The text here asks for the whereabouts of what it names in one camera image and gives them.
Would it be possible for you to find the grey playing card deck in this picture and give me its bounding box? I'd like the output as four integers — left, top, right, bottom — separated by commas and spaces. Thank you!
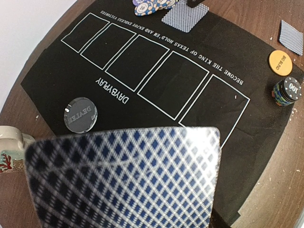
24, 127, 221, 228

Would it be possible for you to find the face-down card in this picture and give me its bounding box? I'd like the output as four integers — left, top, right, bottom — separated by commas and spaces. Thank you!
161, 1, 209, 33
279, 20, 304, 56

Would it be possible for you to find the ceramic mug with print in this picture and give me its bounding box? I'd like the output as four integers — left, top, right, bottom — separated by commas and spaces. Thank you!
0, 125, 35, 173

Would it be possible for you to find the orange big blind button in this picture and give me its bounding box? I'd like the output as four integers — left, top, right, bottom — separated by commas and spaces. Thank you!
268, 50, 293, 76

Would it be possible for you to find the dark green chip stack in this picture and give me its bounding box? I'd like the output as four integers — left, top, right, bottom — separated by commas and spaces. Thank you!
272, 76, 302, 106

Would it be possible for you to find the white poker chip stack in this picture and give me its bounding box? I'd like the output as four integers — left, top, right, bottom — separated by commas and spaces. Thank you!
133, 0, 179, 17

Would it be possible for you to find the black poker mat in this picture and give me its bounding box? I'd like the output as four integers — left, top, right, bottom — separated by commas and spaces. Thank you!
22, 0, 293, 224

